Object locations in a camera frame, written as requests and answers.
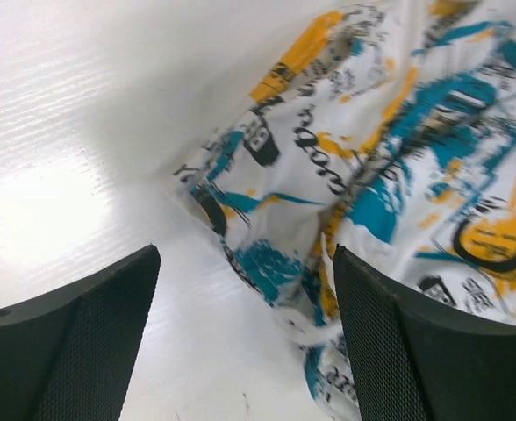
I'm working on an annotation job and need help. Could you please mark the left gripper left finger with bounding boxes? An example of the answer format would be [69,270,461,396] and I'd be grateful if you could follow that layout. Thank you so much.
[0,245,161,420]

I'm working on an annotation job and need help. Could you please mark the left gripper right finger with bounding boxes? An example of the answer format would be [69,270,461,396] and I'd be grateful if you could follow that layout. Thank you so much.
[333,246,516,420]

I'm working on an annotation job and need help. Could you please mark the colourful printed shorts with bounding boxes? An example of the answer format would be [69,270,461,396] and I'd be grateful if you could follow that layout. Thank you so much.
[174,1,516,420]

